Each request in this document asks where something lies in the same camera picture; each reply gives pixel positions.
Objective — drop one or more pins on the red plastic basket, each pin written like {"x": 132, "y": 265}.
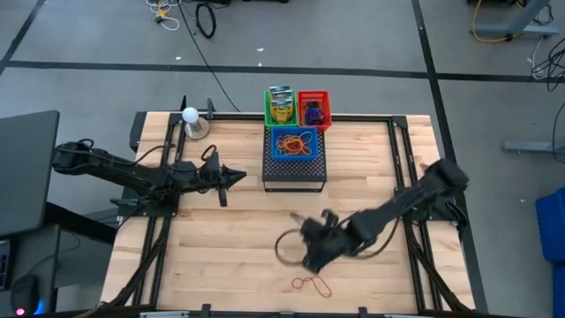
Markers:
{"x": 303, "y": 99}

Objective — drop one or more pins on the yellow rubber band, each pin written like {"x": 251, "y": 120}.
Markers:
{"x": 284, "y": 145}
{"x": 291, "y": 140}
{"x": 300, "y": 138}

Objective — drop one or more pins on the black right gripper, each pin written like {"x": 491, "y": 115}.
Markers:
{"x": 329, "y": 238}

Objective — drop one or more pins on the blue plastic basket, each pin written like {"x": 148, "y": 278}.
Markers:
{"x": 311, "y": 156}

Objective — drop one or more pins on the grey desk foot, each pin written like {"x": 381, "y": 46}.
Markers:
{"x": 529, "y": 147}

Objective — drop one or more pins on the green plastic basket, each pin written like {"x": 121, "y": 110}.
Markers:
{"x": 267, "y": 115}

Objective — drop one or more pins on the orange rubber band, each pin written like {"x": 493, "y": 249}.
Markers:
{"x": 293, "y": 152}
{"x": 287, "y": 150}

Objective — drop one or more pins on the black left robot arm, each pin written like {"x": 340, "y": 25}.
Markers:
{"x": 115, "y": 170}

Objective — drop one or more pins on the grey desk leg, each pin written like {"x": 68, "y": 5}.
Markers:
{"x": 525, "y": 20}

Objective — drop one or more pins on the black perforated metal shelf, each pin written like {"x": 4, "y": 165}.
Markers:
{"x": 291, "y": 172}

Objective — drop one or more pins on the black device with lights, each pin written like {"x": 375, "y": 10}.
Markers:
{"x": 4, "y": 265}

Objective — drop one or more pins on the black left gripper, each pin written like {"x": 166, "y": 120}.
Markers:
{"x": 207, "y": 174}

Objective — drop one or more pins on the black computer mouse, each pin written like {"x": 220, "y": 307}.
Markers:
{"x": 24, "y": 293}

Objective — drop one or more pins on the purple coil wristband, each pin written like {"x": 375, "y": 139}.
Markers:
{"x": 321, "y": 116}

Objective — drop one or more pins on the blue storage bin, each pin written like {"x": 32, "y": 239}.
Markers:
{"x": 554, "y": 225}
{"x": 560, "y": 291}

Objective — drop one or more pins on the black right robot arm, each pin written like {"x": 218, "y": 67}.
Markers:
{"x": 397, "y": 203}

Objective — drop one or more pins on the white bulb lamp wooden base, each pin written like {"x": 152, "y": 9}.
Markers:
{"x": 190, "y": 115}

